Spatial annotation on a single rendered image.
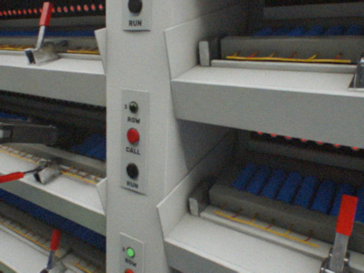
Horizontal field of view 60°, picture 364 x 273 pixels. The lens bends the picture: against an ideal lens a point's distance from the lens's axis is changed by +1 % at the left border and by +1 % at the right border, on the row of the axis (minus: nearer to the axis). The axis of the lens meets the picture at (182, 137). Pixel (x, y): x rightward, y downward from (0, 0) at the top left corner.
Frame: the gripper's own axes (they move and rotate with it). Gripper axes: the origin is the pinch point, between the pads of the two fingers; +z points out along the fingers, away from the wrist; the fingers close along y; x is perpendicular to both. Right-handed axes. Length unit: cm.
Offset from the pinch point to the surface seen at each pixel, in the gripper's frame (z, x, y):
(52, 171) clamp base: -1.9, 6.2, -2.2
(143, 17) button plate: -9.5, -15.5, -23.0
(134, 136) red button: -7.0, -2.7, -22.4
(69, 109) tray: 10.6, -4.0, 12.1
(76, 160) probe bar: -0.2, 3.7, -5.3
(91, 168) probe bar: -0.1, 4.2, -9.0
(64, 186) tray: -2.2, 7.7, -5.9
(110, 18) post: -9.3, -15.6, -17.9
